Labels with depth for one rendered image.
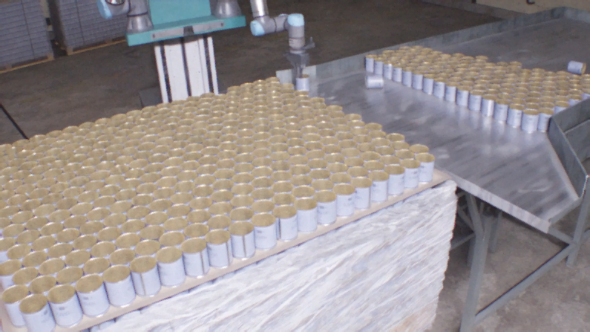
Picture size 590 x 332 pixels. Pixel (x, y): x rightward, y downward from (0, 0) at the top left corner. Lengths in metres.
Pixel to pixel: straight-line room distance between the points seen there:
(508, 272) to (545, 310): 0.34
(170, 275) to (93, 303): 0.20
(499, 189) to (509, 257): 1.53
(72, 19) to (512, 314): 7.50
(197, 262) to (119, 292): 0.21
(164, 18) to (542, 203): 2.17
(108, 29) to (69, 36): 0.65
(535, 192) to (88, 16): 7.74
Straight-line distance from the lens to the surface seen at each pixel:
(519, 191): 1.81
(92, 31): 8.78
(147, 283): 1.30
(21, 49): 8.59
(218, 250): 1.34
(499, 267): 3.21
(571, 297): 3.13
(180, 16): 3.02
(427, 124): 2.22
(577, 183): 1.87
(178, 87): 3.20
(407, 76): 2.63
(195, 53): 3.17
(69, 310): 1.28
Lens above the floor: 1.98
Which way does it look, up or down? 28 degrees down
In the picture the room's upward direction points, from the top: 4 degrees counter-clockwise
